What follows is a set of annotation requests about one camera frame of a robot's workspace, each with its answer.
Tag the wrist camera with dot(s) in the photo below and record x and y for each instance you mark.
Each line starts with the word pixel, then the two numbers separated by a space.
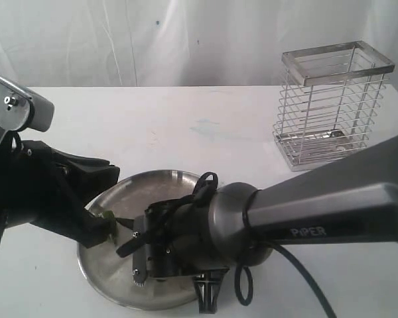
pixel 142 251
pixel 22 108

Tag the wire metal basket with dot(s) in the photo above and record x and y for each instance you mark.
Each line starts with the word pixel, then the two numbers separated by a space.
pixel 328 101

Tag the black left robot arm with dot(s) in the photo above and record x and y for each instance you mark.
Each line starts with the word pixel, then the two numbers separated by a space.
pixel 0 185

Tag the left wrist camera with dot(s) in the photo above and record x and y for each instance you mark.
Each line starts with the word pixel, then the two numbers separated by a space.
pixel 22 108

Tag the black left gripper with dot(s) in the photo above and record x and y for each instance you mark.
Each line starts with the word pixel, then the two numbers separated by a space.
pixel 50 189

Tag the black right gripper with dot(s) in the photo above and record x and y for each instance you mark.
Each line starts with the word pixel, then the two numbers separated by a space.
pixel 181 245

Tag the white backdrop curtain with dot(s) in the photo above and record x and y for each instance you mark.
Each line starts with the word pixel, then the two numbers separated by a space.
pixel 179 43

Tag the black kitchen knife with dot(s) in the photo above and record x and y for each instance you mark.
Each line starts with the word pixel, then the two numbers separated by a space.
pixel 127 223

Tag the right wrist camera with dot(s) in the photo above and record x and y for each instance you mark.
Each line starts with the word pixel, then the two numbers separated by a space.
pixel 142 251

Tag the round steel plate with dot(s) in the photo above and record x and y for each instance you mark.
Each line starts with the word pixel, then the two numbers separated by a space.
pixel 111 275

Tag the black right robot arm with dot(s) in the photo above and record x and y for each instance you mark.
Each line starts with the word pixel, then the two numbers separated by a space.
pixel 235 227

